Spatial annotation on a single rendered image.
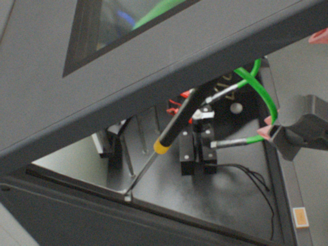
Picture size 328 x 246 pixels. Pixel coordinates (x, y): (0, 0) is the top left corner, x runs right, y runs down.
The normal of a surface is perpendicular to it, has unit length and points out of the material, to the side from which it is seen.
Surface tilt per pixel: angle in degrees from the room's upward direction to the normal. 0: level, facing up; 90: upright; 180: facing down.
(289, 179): 0
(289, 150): 49
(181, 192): 0
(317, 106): 36
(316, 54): 0
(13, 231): 90
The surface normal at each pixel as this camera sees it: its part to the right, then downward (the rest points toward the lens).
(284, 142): 0.43, 0.06
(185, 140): -0.07, -0.60
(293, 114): -0.81, -0.41
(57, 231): 0.03, 0.79
